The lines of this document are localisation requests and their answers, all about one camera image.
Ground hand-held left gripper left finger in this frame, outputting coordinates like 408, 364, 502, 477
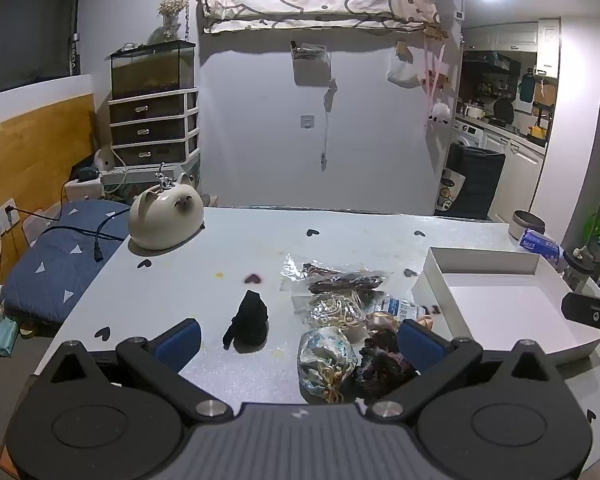
32, 318, 234, 421

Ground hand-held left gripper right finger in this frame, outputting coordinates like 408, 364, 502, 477
365, 318, 571, 420

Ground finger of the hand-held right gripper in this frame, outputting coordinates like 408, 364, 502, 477
561, 292, 600, 332

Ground dark scrunchie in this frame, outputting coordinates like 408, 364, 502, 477
355, 331, 417, 402

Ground white and blue packet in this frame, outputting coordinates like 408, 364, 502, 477
375, 297, 422, 321

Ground pink beige scrunchie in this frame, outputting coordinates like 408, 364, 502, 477
364, 311, 399, 334

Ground white cardboard box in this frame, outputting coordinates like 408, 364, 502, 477
410, 246, 600, 367

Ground clear bag patterned scrunchie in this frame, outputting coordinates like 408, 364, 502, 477
297, 326, 359, 404

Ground clear bag beige hair ties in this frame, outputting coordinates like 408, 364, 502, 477
292, 292, 377, 334

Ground glass jar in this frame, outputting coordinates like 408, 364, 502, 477
562, 247, 597, 295

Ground blue tissue packet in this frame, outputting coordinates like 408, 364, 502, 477
519, 228, 561, 261

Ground round metal tin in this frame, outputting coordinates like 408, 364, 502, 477
509, 209, 546, 241

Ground white cat-shaped ornament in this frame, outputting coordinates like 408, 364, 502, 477
128, 172, 205, 251

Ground blue mattress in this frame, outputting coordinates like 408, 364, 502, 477
0, 199, 132, 332

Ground cartoon print tote bag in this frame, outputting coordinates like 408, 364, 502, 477
434, 169, 466, 211

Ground black bin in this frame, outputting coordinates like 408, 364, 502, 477
445, 142, 507, 220

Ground small metal ornament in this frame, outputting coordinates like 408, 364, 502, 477
154, 162, 175, 192

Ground teal packet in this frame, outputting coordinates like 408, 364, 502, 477
0, 317, 22, 359

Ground white adapter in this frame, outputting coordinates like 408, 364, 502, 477
93, 147, 117, 174

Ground white washing machine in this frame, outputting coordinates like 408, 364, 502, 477
452, 118, 486, 150

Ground black pan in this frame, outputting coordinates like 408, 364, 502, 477
492, 97, 516, 126

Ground white plastic drawer unit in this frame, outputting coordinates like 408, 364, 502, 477
107, 87, 201, 169

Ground white plush toy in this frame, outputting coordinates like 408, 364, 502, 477
426, 102, 452, 129

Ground glass fish tank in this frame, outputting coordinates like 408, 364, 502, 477
110, 40, 197, 101

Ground pink ribbons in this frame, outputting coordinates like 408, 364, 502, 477
419, 39, 452, 111

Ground white hanging bag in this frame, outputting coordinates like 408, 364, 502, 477
386, 42, 422, 89

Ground white kitchen cabinets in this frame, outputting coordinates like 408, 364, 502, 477
463, 19, 562, 80

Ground dried flowers in vase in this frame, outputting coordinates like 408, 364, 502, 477
158, 0, 190, 42

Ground black power cable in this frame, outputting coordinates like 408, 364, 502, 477
14, 204, 127, 262

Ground wall power outlet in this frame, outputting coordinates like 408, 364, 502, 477
0, 198, 21, 246

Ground hanging cord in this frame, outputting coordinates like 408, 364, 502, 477
319, 77, 339, 172

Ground clear wall pouch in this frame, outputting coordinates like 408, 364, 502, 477
290, 42, 332, 87

